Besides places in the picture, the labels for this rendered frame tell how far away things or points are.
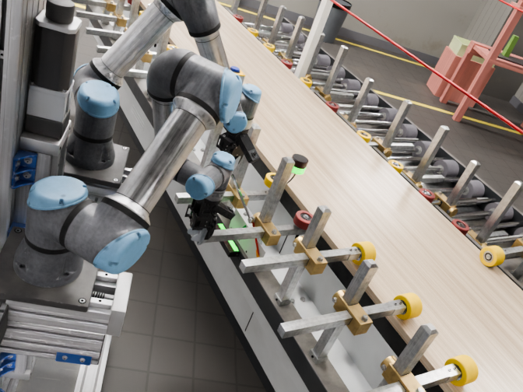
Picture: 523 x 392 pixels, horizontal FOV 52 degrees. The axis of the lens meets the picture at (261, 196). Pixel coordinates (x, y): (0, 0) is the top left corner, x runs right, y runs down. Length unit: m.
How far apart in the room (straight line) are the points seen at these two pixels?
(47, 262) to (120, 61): 0.70
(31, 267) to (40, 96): 0.39
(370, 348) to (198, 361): 0.94
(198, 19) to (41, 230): 0.72
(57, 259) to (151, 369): 1.31
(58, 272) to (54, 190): 0.20
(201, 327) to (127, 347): 0.38
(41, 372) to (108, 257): 1.11
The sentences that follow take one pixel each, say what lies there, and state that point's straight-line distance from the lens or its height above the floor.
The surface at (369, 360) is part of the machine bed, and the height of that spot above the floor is 0.69.
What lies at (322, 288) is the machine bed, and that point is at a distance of 2.07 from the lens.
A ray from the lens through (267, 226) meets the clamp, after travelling 1.95.
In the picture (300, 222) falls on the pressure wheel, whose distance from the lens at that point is 2.00.
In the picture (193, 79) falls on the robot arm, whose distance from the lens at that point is 1.25.
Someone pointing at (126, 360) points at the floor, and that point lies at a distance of 2.51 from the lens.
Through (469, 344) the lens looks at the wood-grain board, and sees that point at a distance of 1.91.
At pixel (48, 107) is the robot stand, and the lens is 1.36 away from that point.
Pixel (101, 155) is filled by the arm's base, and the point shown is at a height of 1.08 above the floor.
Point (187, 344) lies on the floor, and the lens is 2.63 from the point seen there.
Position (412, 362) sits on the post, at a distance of 1.51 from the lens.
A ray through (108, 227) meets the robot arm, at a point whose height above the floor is 1.26.
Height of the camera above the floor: 1.98
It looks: 32 degrees down
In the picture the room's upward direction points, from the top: 21 degrees clockwise
